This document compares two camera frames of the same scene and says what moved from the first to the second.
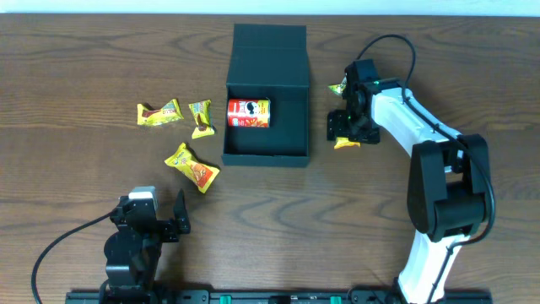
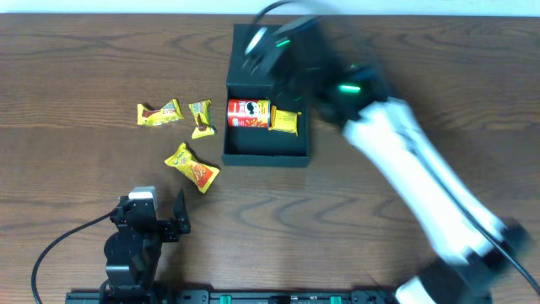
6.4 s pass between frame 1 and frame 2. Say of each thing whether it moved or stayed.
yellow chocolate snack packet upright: stayed
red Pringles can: stayed
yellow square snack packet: moved
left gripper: stayed
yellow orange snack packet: stayed
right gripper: moved
